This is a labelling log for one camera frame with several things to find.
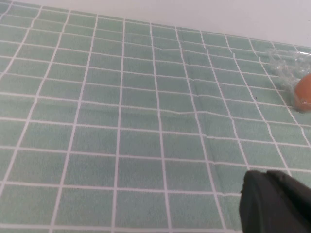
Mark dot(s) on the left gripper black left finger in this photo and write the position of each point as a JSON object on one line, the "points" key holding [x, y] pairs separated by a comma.
{"points": [[257, 208]]}

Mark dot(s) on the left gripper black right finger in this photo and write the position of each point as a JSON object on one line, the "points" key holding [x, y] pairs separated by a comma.
{"points": [[295, 208]]}

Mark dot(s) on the brown egg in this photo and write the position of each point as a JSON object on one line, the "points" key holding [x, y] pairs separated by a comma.
{"points": [[304, 91]]}

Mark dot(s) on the clear plastic egg tray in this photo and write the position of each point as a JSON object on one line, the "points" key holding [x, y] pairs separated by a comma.
{"points": [[281, 65]]}

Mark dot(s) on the green checked tablecloth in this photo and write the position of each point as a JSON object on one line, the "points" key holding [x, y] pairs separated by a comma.
{"points": [[121, 121]]}

